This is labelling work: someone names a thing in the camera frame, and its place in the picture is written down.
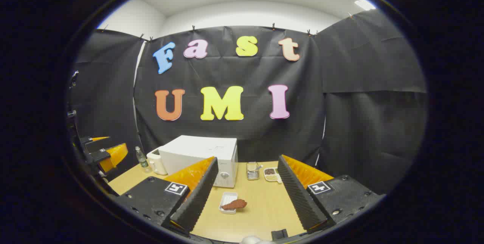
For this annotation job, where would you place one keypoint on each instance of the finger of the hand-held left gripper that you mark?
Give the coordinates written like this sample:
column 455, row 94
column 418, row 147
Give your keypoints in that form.
column 99, row 139
column 113, row 156

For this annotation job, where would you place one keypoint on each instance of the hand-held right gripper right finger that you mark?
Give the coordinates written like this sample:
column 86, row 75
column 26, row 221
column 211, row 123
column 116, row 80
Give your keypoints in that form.
column 298, row 195

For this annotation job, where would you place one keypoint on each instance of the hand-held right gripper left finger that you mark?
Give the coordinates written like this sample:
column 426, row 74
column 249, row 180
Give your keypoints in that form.
column 199, row 194

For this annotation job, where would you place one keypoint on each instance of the reddish brown meat piece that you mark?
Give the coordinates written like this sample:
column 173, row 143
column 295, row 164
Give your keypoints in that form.
column 234, row 204

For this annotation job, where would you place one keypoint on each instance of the white microwave oven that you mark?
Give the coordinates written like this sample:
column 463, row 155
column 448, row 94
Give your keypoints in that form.
column 196, row 153

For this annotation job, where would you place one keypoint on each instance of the white rectangular tray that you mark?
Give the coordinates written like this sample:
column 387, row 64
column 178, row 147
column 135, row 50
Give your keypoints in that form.
column 225, row 198

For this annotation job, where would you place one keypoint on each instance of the clear plastic water bottle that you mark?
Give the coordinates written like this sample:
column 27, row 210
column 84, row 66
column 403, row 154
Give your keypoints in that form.
column 141, row 160

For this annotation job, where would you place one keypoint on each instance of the divided dish with grains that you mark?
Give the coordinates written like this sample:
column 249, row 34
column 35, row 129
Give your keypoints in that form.
column 270, row 174

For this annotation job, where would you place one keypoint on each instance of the white toaster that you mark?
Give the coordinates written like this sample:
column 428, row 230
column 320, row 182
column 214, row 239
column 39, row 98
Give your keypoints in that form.
column 155, row 162

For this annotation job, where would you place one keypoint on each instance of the ceiling light panel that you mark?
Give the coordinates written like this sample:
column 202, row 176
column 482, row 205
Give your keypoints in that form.
column 365, row 4

